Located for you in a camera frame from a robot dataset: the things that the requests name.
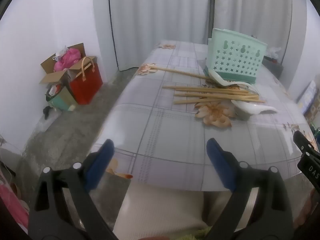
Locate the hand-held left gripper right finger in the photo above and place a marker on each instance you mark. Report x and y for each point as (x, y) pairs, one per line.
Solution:
(220, 162)

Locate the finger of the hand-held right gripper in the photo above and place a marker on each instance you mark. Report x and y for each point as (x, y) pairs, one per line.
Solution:
(310, 165)

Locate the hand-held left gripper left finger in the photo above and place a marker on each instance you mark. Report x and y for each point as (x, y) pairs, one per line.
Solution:
(100, 165)

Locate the bunch of wooden chopsticks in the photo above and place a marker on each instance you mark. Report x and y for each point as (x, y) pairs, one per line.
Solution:
(200, 89)

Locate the mint green utensil holder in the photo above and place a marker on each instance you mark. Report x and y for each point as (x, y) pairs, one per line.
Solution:
(235, 57)

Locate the brown patterned box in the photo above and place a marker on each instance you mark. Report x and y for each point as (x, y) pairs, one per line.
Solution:
(313, 115)

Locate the blue printed box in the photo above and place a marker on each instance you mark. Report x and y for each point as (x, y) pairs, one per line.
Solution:
(308, 95)

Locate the teal and tan box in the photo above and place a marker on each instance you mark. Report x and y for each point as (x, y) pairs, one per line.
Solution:
(62, 101)

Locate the small black object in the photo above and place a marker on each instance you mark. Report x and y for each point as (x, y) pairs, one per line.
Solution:
(47, 112)

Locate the red gift bag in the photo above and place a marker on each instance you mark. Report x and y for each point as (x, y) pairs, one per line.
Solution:
(85, 90)

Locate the pink cloth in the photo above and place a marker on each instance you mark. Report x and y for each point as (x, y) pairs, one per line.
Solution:
(12, 205)

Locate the brown cardboard box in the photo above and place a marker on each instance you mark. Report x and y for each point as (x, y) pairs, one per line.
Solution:
(50, 77)

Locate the pink plastic bag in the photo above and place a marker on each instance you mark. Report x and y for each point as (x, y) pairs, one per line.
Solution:
(70, 57)

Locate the crumpled white plastic bag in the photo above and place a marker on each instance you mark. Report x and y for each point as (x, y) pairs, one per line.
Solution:
(275, 52)

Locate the dark vertical pole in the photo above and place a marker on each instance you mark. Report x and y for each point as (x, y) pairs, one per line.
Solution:
(211, 5)

